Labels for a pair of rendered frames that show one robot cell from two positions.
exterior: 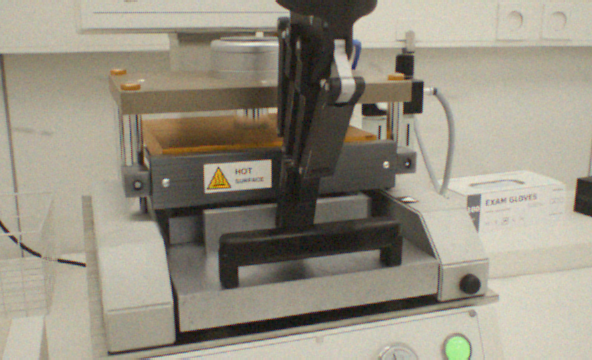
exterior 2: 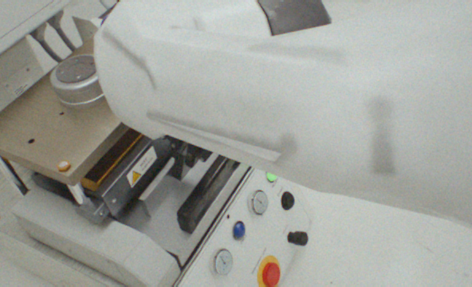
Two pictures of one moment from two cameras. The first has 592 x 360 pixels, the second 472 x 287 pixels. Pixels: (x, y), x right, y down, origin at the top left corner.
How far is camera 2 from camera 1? 40 cm
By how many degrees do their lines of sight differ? 43
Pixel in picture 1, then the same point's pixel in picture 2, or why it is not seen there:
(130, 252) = (137, 253)
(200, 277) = (169, 234)
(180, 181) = (119, 193)
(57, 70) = not seen: outside the picture
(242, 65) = (94, 95)
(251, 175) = (147, 160)
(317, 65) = not seen: hidden behind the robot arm
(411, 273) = not seen: hidden behind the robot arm
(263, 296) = (204, 222)
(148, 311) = (169, 272)
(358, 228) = (227, 161)
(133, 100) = (76, 174)
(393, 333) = (249, 188)
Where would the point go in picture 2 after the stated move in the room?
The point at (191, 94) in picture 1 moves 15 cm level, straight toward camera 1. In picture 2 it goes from (101, 146) to (189, 198)
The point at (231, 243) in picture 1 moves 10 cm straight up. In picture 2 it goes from (189, 215) to (173, 165)
